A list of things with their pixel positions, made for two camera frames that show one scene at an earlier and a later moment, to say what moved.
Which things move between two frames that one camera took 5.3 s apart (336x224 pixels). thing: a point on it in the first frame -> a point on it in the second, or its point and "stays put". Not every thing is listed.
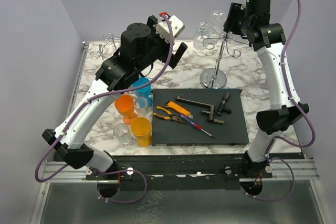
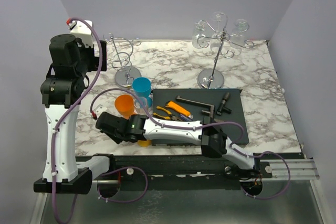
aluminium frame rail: [182, 168] stays put
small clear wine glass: [140, 105] stays put
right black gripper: [235, 10] -> [117, 141]
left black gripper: [151, 23] -> [94, 62]
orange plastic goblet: [125, 105] stays put
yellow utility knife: [174, 106] stays put
